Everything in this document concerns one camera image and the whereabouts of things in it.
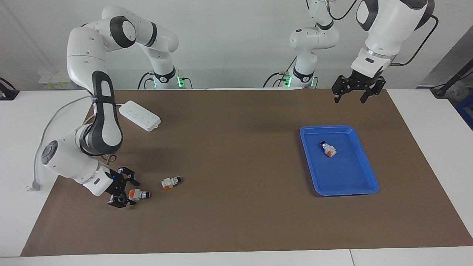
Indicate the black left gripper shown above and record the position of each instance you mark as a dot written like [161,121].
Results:
[364,81]

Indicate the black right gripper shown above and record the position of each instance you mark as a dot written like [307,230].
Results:
[118,184]

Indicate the orange-tipped switch part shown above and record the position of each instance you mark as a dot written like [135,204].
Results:
[137,194]

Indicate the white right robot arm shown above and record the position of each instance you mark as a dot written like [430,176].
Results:
[88,55]

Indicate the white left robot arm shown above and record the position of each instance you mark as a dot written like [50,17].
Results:
[388,26]

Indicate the white orange small part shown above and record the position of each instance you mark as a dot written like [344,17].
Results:
[170,183]

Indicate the white power strip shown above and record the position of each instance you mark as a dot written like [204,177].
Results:
[140,115]

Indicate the blue plastic tray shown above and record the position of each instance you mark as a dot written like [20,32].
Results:
[340,177]

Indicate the blue crate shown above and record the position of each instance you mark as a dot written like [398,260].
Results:
[466,112]

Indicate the brown table mat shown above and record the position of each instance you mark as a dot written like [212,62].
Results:
[236,214]

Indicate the white cardboard box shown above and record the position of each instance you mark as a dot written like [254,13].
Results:
[53,80]

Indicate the black clamp base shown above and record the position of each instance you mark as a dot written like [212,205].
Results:
[8,92]

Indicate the white selector switch black knob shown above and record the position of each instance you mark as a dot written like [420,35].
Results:
[328,149]

